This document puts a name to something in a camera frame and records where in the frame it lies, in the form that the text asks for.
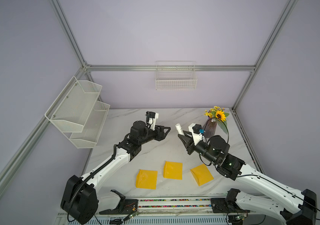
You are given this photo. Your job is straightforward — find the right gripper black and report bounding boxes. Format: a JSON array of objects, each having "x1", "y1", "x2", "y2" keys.
[{"x1": 180, "y1": 130, "x2": 218, "y2": 164}]

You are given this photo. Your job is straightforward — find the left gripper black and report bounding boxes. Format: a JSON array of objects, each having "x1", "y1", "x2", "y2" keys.
[{"x1": 139, "y1": 126, "x2": 170, "y2": 146}]

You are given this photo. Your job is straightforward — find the white glue stick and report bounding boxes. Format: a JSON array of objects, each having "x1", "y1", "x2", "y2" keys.
[{"x1": 176, "y1": 123, "x2": 185, "y2": 136}]

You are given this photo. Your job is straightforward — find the yellow envelope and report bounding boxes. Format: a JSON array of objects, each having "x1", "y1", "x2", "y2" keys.
[
  {"x1": 136, "y1": 169, "x2": 158, "y2": 190},
  {"x1": 163, "y1": 161, "x2": 183, "y2": 180},
  {"x1": 190, "y1": 164, "x2": 214, "y2": 186}
]

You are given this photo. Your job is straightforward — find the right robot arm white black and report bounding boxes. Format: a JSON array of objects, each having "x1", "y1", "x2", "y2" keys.
[{"x1": 178, "y1": 131, "x2": 319, "y2": 225}]

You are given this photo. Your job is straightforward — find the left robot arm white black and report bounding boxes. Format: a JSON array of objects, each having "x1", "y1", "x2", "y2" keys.
[{"x1": 60, "y1": 121, "x2": 171, "y2": 225}]

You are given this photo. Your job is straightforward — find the dark purple vase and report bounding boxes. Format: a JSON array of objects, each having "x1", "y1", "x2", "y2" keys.
[{"x1": 204, "y1": 118, "x2": 218, "y2": 138}]

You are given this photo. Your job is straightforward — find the sunflower bouquet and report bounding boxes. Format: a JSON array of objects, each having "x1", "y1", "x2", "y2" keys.
[{"x1": 204, "y1": 106, "x2": 229, "y2": 134}]

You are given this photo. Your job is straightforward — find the lower white mesh shelf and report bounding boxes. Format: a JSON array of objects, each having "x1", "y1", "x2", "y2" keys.
[{"x1": 69, "y1": 101, "x2": 110, "y2": 149}]

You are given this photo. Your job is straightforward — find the white mesh shelf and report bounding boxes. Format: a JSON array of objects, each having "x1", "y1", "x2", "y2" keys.
[
  {"x1": 69, "y1": 101, "x2": 110, "y2": 149},
  {"x1": 45, "y1": 77, "x2": 102, "y2": 133}
]

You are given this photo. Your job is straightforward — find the upper white mesh shelf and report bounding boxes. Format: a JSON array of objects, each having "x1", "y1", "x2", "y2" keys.
[{"x1": 45, "y1": 77, "x2": 102, "y2": 133}]

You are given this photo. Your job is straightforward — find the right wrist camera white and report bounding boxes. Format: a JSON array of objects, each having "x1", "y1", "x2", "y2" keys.
[{"x1": 188, "y1": 123, "x2": 204, "y2": 146}]

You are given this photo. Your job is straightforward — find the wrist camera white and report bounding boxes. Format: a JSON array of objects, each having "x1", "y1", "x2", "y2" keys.
[
  {"x1": 188, "y1": 123, "x2": 204, "y2": 146},
  {"x1": 146, "y1": 111, "x2": 159, "y2": 131}
]

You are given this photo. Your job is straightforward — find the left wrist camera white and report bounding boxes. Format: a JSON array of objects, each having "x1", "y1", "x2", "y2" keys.
[{"x1": 146, "y1": 111, "x2": 159, "y2": 131}]

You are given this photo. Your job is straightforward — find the white wire wall basket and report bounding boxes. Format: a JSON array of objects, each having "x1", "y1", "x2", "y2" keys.
[{"x1": 155, "y1": 61, "x2": 198, "y2": 91}]

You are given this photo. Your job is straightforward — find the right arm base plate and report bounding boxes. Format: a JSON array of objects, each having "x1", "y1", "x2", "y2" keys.
[{"x1": 210, "y1": 188, "x2": 249, "y2": 213}]

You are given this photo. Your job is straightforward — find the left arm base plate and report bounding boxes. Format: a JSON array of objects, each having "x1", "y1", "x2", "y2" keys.
[{"x1": 96, "y1": 189, "x2": 139, "y2": 215}]

